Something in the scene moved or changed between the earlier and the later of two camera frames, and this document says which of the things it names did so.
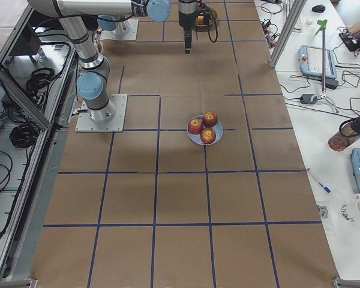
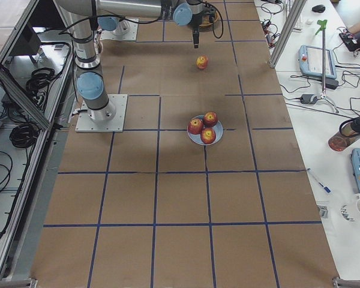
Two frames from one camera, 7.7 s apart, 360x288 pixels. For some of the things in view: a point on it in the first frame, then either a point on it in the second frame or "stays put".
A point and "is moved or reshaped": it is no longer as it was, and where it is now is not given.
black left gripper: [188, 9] -> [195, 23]
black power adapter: [306, 99] stays put
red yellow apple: [200, 20] is moved or reshaped
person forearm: [358, 27] stays put
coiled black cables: [38, 86] stays put
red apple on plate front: [207, 135] stays put
